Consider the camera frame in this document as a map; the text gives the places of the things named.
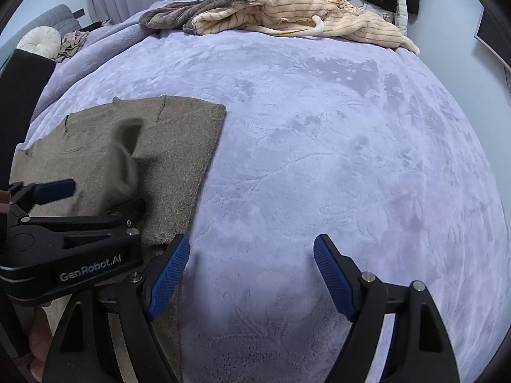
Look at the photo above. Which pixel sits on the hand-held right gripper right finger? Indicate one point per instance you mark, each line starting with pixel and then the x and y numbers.
pixel 333 277

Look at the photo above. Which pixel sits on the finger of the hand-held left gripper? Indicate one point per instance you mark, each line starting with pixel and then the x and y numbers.
pixel 119 213
pixel 54 190

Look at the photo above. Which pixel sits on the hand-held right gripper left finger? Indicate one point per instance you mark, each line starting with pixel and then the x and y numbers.
pixel 167 277

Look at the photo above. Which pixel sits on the brown knit sweater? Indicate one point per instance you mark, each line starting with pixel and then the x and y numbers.
pixel 179 147

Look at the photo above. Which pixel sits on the person's left hand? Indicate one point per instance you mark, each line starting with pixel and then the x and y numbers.
pixel 40 339

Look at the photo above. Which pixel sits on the lilac embossed blanket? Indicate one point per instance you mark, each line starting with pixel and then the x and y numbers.
pixel 319 147

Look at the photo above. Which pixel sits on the beige crumpled cloth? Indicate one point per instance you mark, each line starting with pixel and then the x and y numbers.
pixel 72 46

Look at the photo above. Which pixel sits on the white round pillow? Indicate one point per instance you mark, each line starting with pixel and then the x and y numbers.
pixel 38 40

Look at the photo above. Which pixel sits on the grey-brown fleece garment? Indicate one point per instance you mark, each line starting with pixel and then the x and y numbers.
pixel 179 12

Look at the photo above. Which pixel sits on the white jacket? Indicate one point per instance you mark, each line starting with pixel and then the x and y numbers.
pixel 399 14

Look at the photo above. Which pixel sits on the cream striped fleece garment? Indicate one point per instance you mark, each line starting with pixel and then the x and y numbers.
pixel 299 8

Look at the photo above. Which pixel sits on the black monitor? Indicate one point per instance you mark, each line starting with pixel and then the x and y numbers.
pixel 493 36

